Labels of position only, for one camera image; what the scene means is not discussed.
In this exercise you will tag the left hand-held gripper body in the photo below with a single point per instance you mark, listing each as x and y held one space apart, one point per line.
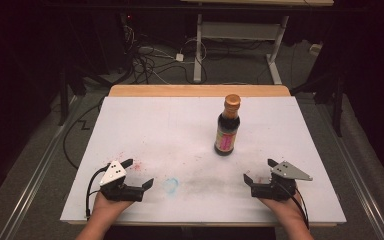
120 191

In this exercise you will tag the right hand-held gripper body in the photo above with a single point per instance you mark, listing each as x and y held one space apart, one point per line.
276 190

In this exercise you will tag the person's left hand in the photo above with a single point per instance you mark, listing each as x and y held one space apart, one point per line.
106 206

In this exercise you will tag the person's right hand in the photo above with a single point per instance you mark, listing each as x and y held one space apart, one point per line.
288 208

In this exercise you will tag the dark sauce bottle orange cap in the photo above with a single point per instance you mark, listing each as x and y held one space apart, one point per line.
227 133

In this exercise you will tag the black metal stand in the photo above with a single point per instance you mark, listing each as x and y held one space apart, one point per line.
63 100
337 106

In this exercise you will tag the wooden table with white top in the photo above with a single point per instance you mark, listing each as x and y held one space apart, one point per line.
196 90

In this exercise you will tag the white power adapter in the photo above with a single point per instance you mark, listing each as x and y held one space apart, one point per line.
179 57

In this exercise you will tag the small white box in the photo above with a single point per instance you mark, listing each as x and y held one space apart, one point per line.
315 49

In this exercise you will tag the aluminium floor rail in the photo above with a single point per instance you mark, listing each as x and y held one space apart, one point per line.
356 173
36 173

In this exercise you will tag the white metal desk frame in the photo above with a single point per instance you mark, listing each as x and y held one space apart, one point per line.
198 50

